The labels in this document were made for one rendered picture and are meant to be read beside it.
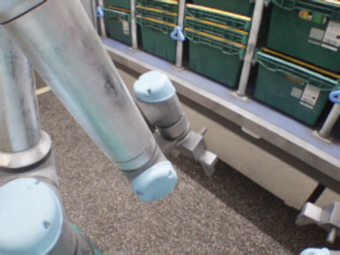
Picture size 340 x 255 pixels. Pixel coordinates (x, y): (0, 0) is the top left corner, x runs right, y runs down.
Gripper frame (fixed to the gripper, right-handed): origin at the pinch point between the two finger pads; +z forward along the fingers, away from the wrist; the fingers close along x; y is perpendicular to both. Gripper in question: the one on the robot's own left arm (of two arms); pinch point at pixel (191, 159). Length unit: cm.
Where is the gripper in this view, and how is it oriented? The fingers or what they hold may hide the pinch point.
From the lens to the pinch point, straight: 69.3
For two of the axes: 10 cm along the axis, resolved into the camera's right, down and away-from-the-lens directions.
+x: -7.1, -3.5, 6.1
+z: 3.3, 6.0, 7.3
